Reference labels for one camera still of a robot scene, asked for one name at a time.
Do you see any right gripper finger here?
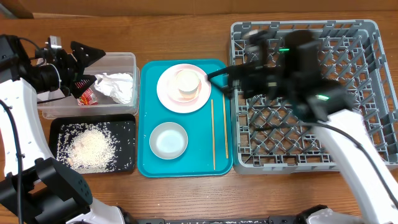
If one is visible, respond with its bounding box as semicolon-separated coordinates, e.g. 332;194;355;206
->
207;66;236;82
221;83;239;99

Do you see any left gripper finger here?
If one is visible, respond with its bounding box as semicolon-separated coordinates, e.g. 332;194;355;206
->
70;41;106;68
72;75;96;98

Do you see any red snack wrapper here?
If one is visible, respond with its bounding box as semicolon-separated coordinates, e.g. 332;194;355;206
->
77;88;98;106

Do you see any white napkin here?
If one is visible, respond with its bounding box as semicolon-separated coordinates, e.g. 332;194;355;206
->
94;73;134;104

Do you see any white cup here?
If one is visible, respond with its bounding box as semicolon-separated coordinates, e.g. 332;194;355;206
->
175;70;200;99

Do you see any white rice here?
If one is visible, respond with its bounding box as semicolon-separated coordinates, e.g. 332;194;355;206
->
55;121;135;174

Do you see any grey bowl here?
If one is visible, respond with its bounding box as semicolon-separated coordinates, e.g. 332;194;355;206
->
149;122;188;160

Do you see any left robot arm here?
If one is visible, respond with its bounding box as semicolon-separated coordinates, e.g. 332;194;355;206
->
1;34;134;223

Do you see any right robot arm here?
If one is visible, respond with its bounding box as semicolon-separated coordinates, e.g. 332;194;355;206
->
207;30;397;223

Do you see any right wooden chopstick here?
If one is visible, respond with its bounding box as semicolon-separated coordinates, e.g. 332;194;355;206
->
222;94;229;159

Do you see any wooden chopstick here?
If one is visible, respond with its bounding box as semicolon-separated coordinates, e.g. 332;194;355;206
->
211;99;216;170
222;94;229;159

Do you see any left wooden chopstick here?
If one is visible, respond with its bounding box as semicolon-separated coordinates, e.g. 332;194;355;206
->
211;99;216;170

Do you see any clear plastic bin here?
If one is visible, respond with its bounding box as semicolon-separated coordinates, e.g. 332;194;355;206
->
37;52;140;119

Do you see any teal serving tray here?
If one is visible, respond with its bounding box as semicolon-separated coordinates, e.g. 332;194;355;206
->
137;59;233;178

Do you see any large pink plate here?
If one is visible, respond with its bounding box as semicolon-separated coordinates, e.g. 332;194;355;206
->
157;63;211;113

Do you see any grey dish rack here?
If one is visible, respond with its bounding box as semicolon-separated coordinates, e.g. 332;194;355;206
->
229;20;397;174

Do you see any black plastic tray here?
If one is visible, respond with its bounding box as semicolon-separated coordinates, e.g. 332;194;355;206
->
45;113;137;177

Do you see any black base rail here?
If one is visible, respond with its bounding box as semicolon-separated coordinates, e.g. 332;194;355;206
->
136;215;306;224

